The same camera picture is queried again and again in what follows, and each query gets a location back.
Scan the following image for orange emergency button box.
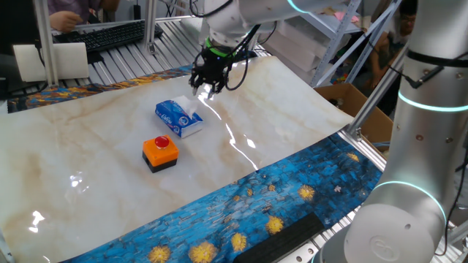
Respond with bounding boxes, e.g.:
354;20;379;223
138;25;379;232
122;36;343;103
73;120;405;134
141;135;181;174

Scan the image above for aluminium frame rail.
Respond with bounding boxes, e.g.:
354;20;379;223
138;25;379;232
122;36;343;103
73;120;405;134
336;129;388;172

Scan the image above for white napkin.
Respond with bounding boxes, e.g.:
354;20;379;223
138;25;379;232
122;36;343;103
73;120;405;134
173;95;200;118

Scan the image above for person in purple shirt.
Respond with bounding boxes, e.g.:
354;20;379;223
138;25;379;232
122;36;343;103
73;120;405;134
47;0;121;16

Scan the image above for marble pattern mat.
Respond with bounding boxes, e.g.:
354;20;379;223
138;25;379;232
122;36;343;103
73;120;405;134
0;54;354;263

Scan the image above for black foam pad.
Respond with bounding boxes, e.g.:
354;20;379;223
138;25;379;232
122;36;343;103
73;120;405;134
233;212;325;263

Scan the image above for white foam box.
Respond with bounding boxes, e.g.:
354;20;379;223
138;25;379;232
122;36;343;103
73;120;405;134
260;22;323;73
279;20;332;56

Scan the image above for slanted aluminium frame post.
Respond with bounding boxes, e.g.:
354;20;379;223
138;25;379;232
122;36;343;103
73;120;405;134
345;43;409;138

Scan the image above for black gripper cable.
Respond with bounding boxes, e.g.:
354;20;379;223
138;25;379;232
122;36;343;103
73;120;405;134
188;0;279;92

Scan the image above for black keyboard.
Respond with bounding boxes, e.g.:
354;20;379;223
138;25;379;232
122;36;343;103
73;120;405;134
53;20;165;53

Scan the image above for brown cardboard box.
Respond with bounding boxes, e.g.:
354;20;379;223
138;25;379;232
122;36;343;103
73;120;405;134
314;83;395;153

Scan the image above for white flat panel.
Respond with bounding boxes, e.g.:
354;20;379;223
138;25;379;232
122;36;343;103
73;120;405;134
12;42;90;83

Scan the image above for bystander hand at keyboard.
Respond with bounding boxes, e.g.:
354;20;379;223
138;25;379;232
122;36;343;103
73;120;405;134
49;10;84;33

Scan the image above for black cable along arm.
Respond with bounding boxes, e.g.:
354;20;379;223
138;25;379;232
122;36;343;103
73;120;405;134
365;34;468;89

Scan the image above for grey metal shelf rack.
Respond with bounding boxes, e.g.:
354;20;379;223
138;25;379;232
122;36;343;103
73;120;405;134
284;0;403;88

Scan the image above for white stand base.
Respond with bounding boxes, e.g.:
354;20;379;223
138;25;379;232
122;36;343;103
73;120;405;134
181;16;208;47

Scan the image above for blue starry painting cloth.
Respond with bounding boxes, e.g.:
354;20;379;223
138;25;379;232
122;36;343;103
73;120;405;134
7;60;383;263

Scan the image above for pink paper sheet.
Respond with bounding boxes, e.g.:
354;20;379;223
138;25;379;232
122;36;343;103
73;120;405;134
333;10;361;23

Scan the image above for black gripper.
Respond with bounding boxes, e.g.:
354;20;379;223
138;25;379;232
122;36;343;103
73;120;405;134
189;49;234;99

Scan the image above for person in white shirt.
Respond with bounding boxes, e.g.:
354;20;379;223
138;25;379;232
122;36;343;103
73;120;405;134
367;0;418;88

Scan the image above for black computer monitor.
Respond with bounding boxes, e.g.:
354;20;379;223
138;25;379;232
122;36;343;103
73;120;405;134
0;0;50;102

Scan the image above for blue tissue pack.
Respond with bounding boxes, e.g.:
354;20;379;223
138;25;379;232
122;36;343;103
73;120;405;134
154;98;205;139

